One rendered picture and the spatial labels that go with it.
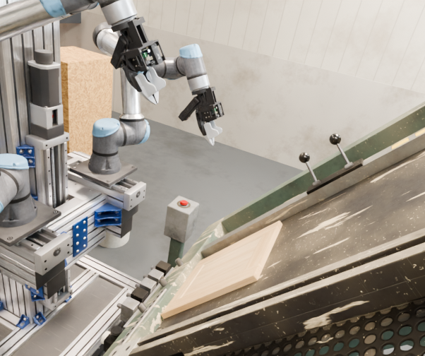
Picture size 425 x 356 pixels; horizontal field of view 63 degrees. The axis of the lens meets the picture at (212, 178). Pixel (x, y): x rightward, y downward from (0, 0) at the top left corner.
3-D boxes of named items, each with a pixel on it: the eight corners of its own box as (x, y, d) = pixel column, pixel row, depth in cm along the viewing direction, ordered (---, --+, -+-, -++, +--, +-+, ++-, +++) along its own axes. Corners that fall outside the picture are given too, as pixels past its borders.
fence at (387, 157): (210, 252, 149) (205, 245, 149) (443, 132, 99) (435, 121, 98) (206, 258, 145) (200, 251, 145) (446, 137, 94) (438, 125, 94)
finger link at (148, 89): (159, 107, 89) (145, 73, 85) (145, 109, 93) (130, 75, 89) (167, 102, 91) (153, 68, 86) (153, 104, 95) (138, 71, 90)
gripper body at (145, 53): (147, 73, 83) (125, 21, 77) (126, 78, 89) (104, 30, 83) (168, 61, 88) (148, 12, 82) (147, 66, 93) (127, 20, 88)
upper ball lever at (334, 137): (347, 172, 112) (329, 138, 117) (358, 167, 110) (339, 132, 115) (344, 171, 109) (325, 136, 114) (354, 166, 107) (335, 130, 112)
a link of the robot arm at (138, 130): (112, 144, 168) (104, 22, 151) (140, 140, 178) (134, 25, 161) (124, 149, 160) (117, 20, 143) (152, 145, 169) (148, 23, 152)
